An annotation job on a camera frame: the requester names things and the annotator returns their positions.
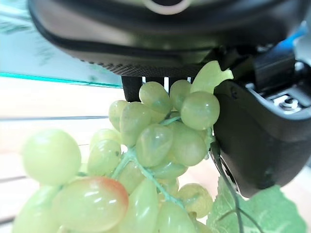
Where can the green plastic grape bunch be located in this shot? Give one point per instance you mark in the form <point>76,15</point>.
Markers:
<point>150,155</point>

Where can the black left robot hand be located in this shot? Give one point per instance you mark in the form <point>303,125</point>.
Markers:
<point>155,36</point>

